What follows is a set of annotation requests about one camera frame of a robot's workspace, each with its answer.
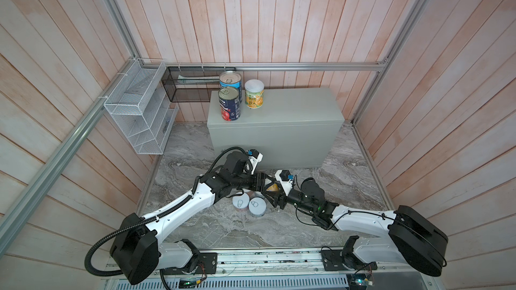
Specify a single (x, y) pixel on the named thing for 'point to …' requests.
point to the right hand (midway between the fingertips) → (266, 185)
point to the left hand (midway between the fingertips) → (268, 185)
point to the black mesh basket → (192, 84)
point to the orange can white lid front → (274, 188)
